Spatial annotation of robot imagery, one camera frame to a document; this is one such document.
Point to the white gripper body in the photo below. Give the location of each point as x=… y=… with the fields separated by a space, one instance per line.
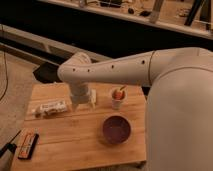
x=79 y=94

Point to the dark red ceramic bowl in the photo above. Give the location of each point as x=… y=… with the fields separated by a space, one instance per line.
x=116 y=129

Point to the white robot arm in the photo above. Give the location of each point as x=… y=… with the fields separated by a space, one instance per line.
x=179 y=107

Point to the small white rectangular block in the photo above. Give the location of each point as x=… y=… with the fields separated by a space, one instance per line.
x=93 y=98

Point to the white plastic wrapped package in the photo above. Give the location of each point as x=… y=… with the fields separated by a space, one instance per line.
x=50 y=108

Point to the black bag on floor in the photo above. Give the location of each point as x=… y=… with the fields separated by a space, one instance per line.
x=46 y=73

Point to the white cup with carrot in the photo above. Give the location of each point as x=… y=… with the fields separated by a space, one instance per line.
x=118 y=95

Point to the black handle tool at edge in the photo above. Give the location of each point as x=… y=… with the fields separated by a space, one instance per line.
x=11 y=146

